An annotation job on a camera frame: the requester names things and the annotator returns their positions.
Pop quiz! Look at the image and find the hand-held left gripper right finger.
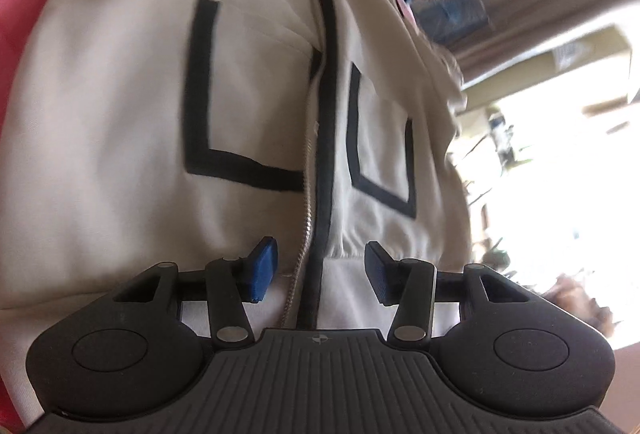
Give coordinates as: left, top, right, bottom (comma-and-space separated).
365, 241, 548, 343

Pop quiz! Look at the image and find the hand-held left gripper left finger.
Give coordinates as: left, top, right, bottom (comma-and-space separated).
114, 237, 278, 345

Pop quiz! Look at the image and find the beige zip jacket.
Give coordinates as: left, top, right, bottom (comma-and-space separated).
0, 0, 476, 434

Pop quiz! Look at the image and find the blue water bottle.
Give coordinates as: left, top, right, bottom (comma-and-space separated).
414, 0, 494, 46

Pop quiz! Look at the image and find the grey curtain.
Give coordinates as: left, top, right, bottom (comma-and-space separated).
445, 0, 640, 65

